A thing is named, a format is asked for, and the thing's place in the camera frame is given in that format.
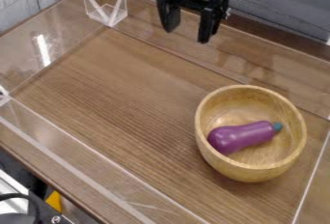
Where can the clear acrylic tray wall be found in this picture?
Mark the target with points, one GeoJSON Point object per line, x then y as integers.
{"type": "Point", "coordinates": [90, 179]}

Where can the clear acrylic corner bracket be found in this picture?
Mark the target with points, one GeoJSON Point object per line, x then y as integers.
{"type": "Point", "coordinates": [108, 14]}

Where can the light wooden bowl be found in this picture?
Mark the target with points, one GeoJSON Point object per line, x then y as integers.
{"type": "Point", "coordinates": [241, 105]}

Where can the yellow sticker tag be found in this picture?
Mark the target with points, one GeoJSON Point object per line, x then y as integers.
{"type": "Point", "coordinates": [54, 201]}

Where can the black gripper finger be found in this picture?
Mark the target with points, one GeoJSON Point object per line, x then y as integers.
{"type": "Point", "coordinates": [210, 22]}
{"type": "Point", "coordinates": [169, 14]}

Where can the purple toy eggplant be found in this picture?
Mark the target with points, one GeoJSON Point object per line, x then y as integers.
{"type": "Point", "coordinates": [229, 139]}

